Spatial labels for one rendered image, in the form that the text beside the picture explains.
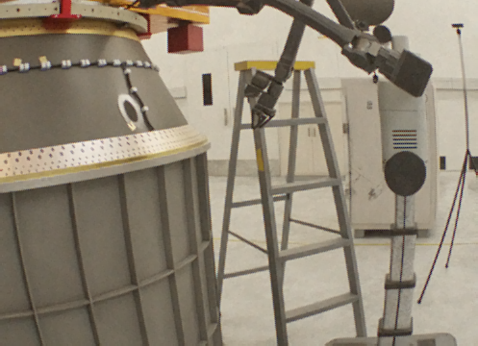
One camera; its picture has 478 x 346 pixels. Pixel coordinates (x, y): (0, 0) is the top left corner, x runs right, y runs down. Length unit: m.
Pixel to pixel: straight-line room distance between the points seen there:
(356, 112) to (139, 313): 3.46
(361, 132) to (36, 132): 3.65
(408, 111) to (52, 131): 1.12
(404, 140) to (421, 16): 7.10
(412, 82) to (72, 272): 1.14
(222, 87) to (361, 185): 5.29
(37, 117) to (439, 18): 7.83
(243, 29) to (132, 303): 8.21
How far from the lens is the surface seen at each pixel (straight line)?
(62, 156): 1.39
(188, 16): 2.45
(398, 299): 1.86
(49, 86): 1.51
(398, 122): 1.66
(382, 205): 4.72
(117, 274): 1.53
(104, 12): 1.79
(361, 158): 4.69
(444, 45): 8.62
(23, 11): 1.60
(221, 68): 9.56
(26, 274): 1.36
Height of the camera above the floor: 1.30
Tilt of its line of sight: 7 degrees down
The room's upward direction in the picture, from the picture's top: 3 degrees counter-clockwise
